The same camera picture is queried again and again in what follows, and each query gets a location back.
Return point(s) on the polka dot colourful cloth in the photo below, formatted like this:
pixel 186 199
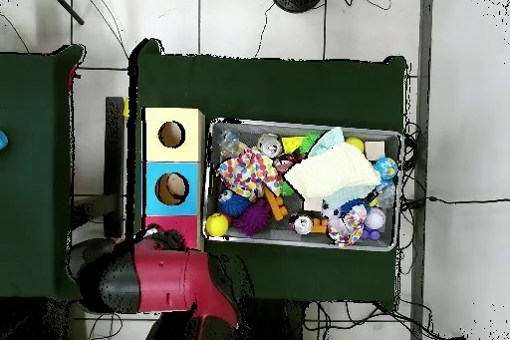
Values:
pixel 347 227
pixel 249 171

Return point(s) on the cream yellow cloth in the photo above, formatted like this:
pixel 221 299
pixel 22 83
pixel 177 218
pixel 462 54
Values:
pixel 335 168

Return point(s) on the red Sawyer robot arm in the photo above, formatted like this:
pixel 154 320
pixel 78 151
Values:
pixel 167 280

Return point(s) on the clear shallow mesh bin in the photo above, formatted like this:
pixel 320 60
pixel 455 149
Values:
pixel 209 196

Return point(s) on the wooden box with three holes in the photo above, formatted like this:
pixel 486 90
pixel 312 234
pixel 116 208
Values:
pixel 187 172

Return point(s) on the crushed silver can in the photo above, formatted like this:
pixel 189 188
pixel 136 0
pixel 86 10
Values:
pixel 270 146

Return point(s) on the blue spiky ball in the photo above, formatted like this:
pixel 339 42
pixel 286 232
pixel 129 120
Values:
pixel 233 204

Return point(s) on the purple spiky ball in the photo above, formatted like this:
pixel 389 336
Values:
pixel 254 218

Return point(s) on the yellow smiley ball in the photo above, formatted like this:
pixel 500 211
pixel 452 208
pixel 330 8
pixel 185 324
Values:
pixel 217 225

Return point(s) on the plain yellow ball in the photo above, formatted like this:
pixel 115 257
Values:
pixel 355 144

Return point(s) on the pale wooden block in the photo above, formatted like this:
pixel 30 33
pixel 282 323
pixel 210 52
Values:
pixel 374 150

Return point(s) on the white baseball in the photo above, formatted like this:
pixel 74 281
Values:
pixel 374 219

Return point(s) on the blue globe ball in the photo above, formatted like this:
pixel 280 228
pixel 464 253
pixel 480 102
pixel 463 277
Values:
pixel 386 168

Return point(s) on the side table with green cloth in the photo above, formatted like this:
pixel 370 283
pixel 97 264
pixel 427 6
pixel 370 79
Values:
pixel 36 188

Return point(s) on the black rod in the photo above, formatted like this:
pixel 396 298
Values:
pixel 64 3

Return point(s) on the blue round object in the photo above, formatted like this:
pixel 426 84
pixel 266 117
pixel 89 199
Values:
pixel 2 140

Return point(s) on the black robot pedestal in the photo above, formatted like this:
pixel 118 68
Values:
pixel 275 324

